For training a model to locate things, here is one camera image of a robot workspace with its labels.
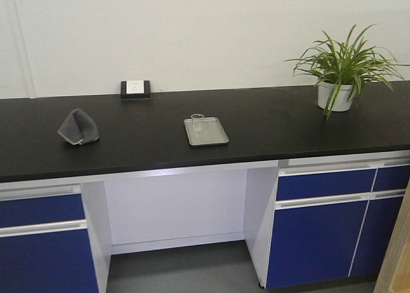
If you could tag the blue cabinet door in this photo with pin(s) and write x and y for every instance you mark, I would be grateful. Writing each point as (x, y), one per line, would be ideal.
(48, 262)
(313, 244)

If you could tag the blue right cabinet door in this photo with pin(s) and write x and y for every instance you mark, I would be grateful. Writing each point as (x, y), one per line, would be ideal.
(313, 244)

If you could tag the blue left cabinet drawer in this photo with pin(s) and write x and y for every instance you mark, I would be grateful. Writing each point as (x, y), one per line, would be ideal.
(41, 210)

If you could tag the black and white power socket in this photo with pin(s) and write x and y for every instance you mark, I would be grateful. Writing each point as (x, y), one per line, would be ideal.
(135, 89)

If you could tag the blue far right drawer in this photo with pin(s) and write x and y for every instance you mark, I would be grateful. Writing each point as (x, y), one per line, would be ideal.
(391, 178)

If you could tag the gray cloth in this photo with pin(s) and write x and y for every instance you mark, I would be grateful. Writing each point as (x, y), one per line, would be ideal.
(78, 128)

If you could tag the metal tray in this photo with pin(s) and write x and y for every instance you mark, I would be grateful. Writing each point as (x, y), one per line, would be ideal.
(211, 133)

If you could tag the blue far right door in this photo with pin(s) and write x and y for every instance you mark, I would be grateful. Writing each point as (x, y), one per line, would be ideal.
(375, 235)

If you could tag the green spider plant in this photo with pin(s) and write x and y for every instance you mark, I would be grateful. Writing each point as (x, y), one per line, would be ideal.
(349, 62)

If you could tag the clear glass beaker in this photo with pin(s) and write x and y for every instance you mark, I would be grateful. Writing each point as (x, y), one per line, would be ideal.
(197, 122)

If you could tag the blue left cabinet door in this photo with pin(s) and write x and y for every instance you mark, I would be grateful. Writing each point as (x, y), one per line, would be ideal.
(48, 262)

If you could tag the white plant pot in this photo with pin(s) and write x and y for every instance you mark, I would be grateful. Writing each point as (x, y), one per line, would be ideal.
(334, 98)

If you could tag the blue right cabinet drawer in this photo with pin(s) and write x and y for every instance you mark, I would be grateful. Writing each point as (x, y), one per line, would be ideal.
(325, 184)

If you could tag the blue cabinet drawer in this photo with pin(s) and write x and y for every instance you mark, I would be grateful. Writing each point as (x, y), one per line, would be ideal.
(41, 210)
(325, 184)

